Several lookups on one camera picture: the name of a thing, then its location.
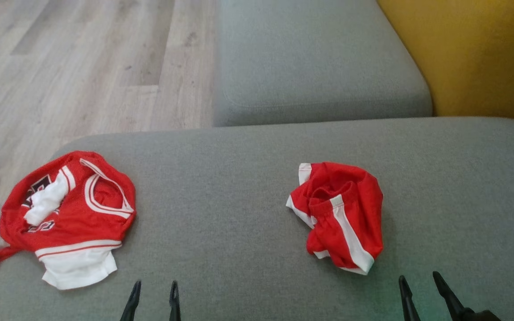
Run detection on red white-striped shorts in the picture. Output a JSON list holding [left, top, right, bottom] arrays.
[[286, 162, 385, 276]]

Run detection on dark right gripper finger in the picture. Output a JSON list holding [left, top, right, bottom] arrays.
[[432, 271, 467, 321], [398, 275, 422, 321]]

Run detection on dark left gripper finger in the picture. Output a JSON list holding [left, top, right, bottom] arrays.
[[120, 280, 142, 321], [169, 280, 182, 321]]

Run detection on small grey sofa cushion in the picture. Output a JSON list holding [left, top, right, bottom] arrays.
[[212, 0, 434, 128]]

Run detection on red white basketball jersey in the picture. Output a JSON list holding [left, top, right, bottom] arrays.
[[0, 150, 137, 291]]

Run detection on yellow upholstered panel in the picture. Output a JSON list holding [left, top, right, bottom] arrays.
[[377, 0, 514, 130]]

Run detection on grey sofa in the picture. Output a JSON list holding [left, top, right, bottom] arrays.
[[0, 117, 514, 321]]

